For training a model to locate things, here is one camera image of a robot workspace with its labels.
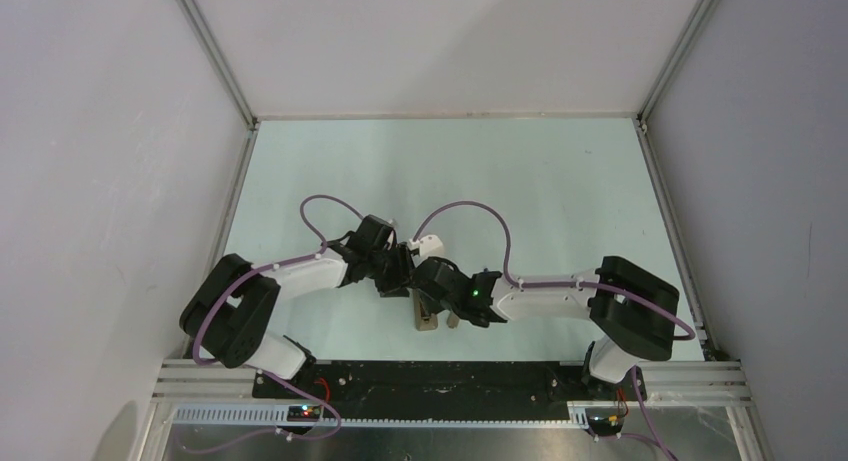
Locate aluminium frame post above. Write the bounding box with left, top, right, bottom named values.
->
left=637, top=0, right=721, bottom=125
left=176, top=0, right=258, bottom=131

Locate beige battery compartment cover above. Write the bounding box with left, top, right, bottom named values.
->
left=446, top=312, right=460, bottom=329

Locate left aluminium frame post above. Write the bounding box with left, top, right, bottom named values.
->
left=176, top=0, right=258, bottom=131

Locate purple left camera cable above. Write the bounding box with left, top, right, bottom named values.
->
left=190, top=194, right=366, bottom=368

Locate beige remote control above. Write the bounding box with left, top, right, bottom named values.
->
left=411, top=291, right=438, bottom=332

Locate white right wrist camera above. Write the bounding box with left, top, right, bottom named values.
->
left=407, top=234, right=445, bottom=259

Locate white slotted cable duct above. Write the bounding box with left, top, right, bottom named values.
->
left=172, top=404, right=588, bottom=429

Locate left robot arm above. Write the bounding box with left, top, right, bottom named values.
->
left=179, top=215, right=420, bottom=398

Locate purple camera cable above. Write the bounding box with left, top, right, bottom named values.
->
left=190, top=194, right=366, bottom=368
left=410, top=200, right=697, bottom=342

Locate right aluminium frame post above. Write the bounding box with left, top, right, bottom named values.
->
left=637, top=0, right=721, bottom=125

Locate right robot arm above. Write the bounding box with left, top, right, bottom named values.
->
left=410, top=256, right=679, bottom=399

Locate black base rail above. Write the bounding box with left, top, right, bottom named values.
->
left=292, top=360, right=646, bottom=420

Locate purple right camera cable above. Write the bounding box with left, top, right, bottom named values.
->
left=410, top=200, right=697, bottom=342

